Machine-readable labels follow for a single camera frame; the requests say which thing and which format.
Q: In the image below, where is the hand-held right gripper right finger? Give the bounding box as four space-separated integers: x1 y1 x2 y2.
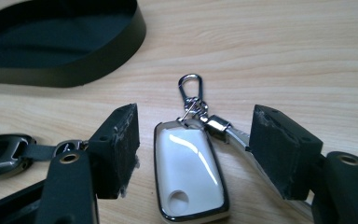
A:
248 104 324 201

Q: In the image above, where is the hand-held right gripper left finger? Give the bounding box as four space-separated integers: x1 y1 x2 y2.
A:
88 103 141 201

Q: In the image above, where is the silver keychain with strap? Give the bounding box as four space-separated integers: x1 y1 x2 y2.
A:
176 73 314 216

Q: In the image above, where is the white car key fob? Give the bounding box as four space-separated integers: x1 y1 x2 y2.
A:
153 119 231 224

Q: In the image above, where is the black oval tray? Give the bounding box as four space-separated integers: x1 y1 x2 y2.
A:
0 0 147 89

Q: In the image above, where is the black car key fob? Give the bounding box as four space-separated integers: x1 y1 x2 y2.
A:
0 133 37 180

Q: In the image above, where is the black strap keychain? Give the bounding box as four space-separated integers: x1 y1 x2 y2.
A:
21 139 90 161

